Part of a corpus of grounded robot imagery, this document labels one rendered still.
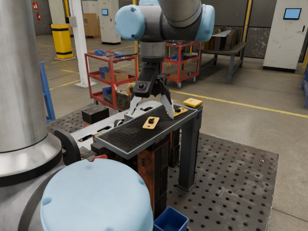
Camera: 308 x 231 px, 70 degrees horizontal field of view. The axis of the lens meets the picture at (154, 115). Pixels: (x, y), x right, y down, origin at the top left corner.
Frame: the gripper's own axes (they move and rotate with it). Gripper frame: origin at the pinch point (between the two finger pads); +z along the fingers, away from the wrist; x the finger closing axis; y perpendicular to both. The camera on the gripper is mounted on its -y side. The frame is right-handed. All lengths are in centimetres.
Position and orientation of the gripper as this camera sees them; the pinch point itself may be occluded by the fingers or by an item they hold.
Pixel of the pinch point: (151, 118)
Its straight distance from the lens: 73.3
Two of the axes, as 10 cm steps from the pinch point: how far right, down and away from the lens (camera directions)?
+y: 2.6, -4.1, 8.7
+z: 0.0, 9.0, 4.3
